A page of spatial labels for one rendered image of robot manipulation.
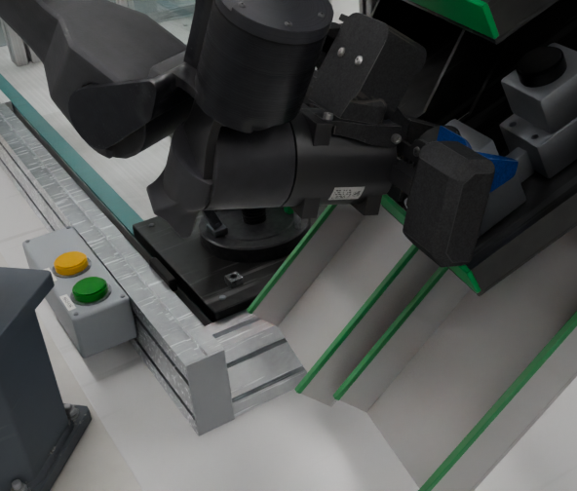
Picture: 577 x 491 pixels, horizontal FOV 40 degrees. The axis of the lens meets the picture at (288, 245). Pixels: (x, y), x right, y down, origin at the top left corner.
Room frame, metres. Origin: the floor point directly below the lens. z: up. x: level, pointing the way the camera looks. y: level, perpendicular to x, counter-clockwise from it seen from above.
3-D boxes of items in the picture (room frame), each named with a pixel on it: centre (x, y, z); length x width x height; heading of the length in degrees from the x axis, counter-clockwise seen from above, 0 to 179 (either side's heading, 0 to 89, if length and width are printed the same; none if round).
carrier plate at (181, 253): (0.86, 0.04, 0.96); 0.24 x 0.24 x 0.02; 29
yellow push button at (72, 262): (0.83, 0.27, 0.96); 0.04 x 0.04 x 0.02
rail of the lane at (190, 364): (1.02, 0.31, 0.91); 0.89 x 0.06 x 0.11; 29
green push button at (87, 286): (0.77, 0.23, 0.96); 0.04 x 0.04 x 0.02
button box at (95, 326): (0.83, 0.27, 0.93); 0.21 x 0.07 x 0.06; 29
